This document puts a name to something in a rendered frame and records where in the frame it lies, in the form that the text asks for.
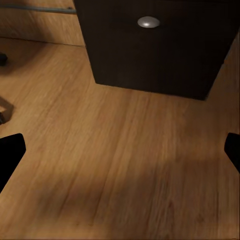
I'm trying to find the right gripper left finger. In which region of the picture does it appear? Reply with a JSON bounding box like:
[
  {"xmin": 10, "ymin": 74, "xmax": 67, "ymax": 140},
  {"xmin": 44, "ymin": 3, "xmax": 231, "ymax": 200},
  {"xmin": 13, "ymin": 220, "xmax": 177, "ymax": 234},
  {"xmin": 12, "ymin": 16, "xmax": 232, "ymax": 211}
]
[{"xmin": 0, "ymin": 133, "xmax": 26, "ymax": 193}]

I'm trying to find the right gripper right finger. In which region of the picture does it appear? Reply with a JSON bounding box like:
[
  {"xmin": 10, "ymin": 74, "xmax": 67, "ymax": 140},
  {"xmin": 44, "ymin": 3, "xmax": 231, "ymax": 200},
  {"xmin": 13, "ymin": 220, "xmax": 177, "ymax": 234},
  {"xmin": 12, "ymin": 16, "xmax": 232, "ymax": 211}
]
[{"xmin": 224, "ymin": 133, "xmax": 240, "ymax": 172}]

